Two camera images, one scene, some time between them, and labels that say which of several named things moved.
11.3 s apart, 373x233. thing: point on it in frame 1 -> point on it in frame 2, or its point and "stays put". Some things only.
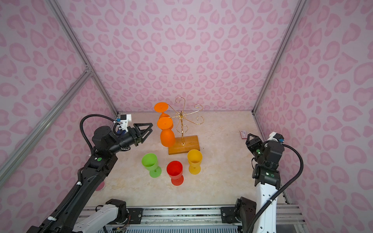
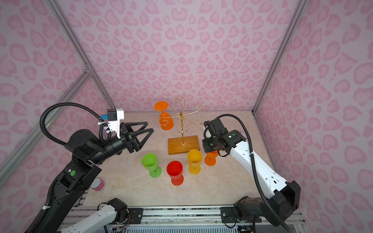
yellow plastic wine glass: (194, 158) stays put
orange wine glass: (161, 107) stays put
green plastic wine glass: (150, 162) stays put
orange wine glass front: (167, 136) -> (210, 159)
